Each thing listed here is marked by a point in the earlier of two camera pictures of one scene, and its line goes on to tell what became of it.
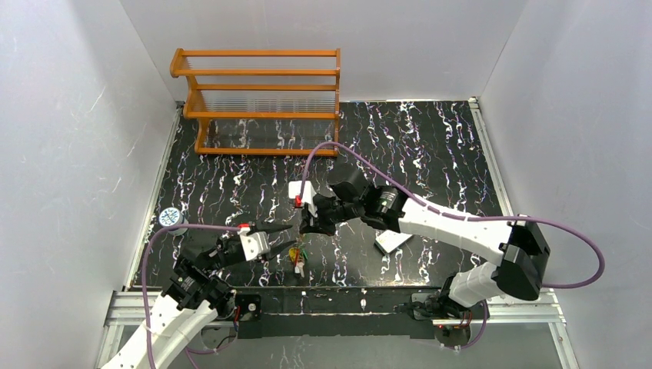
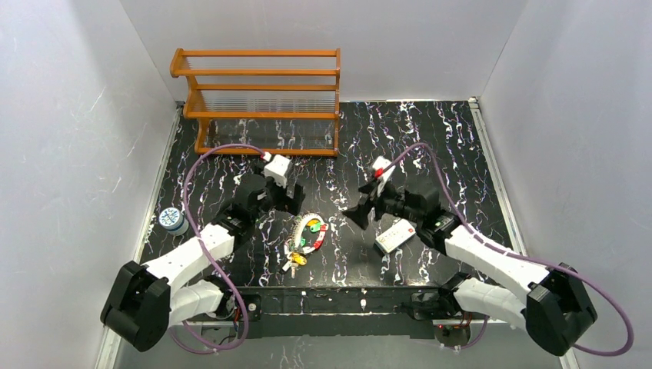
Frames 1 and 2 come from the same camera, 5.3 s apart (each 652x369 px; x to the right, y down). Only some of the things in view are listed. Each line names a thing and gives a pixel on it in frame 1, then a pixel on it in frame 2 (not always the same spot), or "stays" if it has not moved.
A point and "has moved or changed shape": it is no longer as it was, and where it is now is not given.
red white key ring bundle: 297,255 has moved or changed shape
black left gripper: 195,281 to 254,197
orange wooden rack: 261,101 stays
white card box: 390,240 stays
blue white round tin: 171,217 stays
